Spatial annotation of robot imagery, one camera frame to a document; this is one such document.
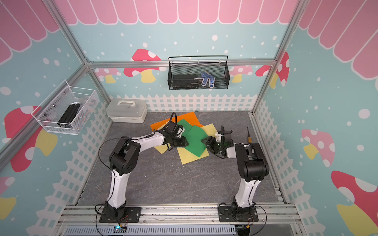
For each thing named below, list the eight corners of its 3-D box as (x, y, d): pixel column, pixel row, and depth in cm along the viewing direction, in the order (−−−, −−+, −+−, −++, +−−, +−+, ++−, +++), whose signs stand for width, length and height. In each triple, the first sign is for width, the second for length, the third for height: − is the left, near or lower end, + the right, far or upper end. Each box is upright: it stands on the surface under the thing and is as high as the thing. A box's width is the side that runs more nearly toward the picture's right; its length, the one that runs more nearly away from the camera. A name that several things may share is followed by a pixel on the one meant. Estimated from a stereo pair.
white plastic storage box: (111, 125, 115) (103, 113, 105) (118, 110, 126) (112, 97, 115) (144, 125, 115) (139, 113, 104) (148, 109, 126) (144, 97, 115)
